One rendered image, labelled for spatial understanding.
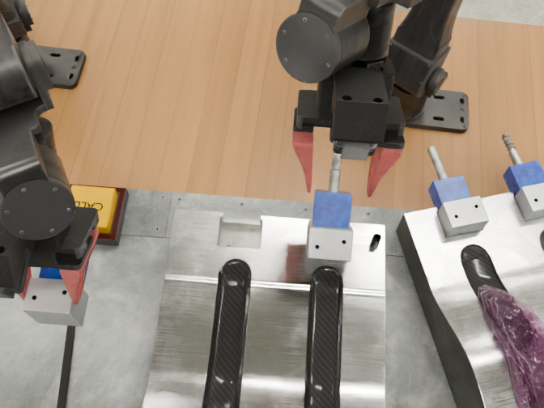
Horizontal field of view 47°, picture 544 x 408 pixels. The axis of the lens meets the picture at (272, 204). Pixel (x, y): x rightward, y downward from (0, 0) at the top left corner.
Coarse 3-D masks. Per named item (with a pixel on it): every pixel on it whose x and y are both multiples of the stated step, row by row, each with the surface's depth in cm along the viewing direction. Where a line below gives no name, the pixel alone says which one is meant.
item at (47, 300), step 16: (48, 272) 68; (32, 288) 66; (48, 288) 66; (64, 288) 66; (32, 304) 65; (48, 304) 65; (64, 304) 66; (80, 304) 69; (48, 320) 68; (64, 320) 68; (80, 320) 69
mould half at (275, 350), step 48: (192, 240) 76; (288, 240) 77; (384, 240) 77; (192, 288) 74; (288, 288) 74; (384, 288) 74; (192, 336) 72; (288, 336) 72; (384, 336) 72; (192, 384) 69; (288, 384) 70; (384, 384) 70
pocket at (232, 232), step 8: (224, 224) 80; (232, 224) 80; (240, 224) 80; (248, 224) 79; (256, 224) 79; (224, 232) 80; (232, 232) 80; (240, 232) 80; (248, 232) 80; (256, 232) 80; (224, 240) 79; (232, 240) 79; (240, 240) 79; (248, 240) 79; (256, 240) 80; (256, 248) 79
